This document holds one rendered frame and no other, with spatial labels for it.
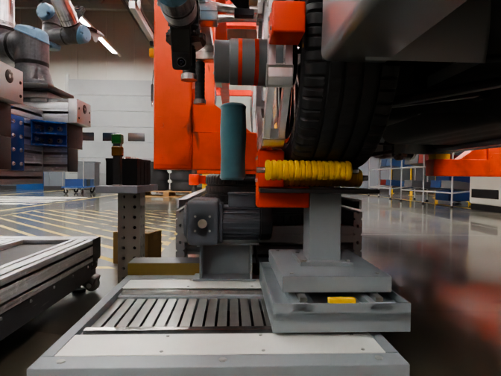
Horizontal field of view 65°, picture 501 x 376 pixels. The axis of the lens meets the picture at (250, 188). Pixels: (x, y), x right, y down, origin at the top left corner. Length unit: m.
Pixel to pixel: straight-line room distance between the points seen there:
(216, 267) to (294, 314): 0.68
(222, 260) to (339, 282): 0.68
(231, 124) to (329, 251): 0.52
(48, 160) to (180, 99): 0.56
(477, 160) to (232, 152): 3.25
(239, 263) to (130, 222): 0.55
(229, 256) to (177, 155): 0.48
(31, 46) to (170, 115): 0.55
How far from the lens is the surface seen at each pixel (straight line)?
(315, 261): 1.22
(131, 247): 1.88
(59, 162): 1.61
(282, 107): 1.06
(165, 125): 1.70
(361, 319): 1.11
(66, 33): 2.01
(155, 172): 9.81
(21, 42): 1.75
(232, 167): 1.32
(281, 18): 0.95
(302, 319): 1.07
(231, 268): 1.67
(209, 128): 1.70
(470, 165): 4.24
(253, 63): 1.22
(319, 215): 1.22
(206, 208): 1.47
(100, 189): 1.69
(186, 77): 1.09
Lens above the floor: 0.49
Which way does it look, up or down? 2 degrees down
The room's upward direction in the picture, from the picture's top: 1 degrees clockwise
